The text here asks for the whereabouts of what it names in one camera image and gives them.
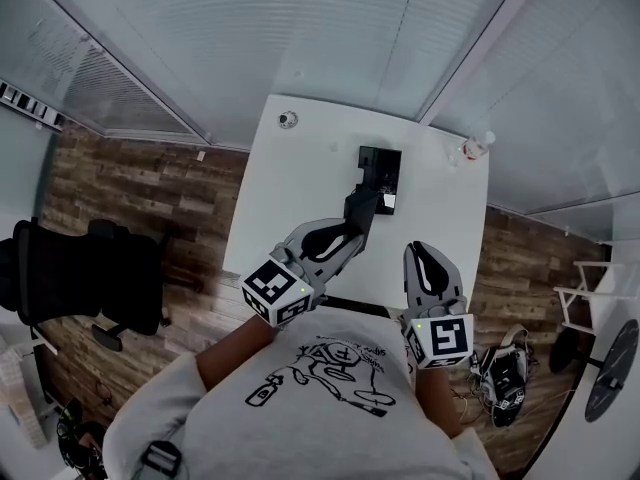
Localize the tangled black cable bundle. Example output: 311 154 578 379
54 398 109 480

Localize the white rack with dark slots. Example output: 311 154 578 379
0 78 65 133

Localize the bag with cables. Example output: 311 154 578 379
468 323 534 428

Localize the black box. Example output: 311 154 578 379
356 144 403 218

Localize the black round table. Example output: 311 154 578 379
583 317 640 424

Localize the small black round base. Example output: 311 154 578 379
548 326 582 375

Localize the white metal frame rack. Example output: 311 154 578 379
553 259 627 330

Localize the stack of white boxes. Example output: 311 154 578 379
0 347 49 450

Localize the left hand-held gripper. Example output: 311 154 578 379
241 216 370 328

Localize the person's left forearm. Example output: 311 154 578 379
195 312 279 395

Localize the person's right forearm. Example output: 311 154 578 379
413 365 464 440

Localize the person's white printed t-shirt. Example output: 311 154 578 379
102 305 501 480

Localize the clear packet with red label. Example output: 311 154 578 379
446 130 497 168

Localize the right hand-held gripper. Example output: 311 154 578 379
398 240 475 370

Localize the black office chair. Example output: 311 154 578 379
0 216 174 353

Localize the black strap buckle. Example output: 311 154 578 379
140 439 183 480

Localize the black piece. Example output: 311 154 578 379
342 187 377 254

